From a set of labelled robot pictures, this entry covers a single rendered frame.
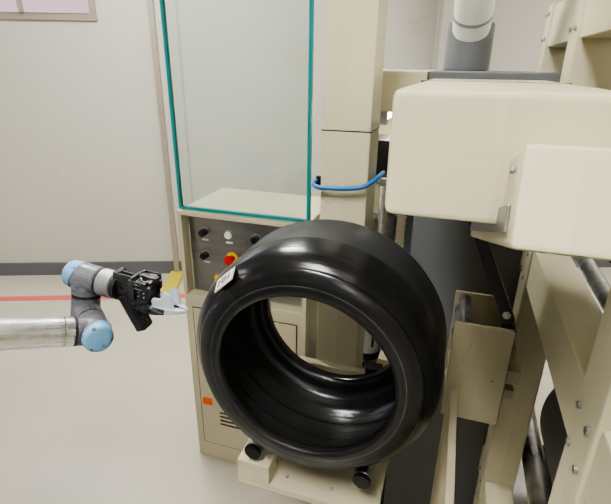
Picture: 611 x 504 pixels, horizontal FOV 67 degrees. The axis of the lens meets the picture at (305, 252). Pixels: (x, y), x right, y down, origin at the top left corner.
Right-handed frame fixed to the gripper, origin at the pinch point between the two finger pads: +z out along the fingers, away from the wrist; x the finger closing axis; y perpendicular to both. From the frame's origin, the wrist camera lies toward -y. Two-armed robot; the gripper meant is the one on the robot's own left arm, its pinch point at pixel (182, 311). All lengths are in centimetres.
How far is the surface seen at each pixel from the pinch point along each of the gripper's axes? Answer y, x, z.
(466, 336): 3, 20, 71
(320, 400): -25.0, 12.4, 37.6
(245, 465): -33.3, -9.9, 25.0
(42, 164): -52, 209, -263
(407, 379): 9, -12, 58
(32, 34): 48, 214, -263
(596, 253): 53, -46, 69
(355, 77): 61, 28, 30
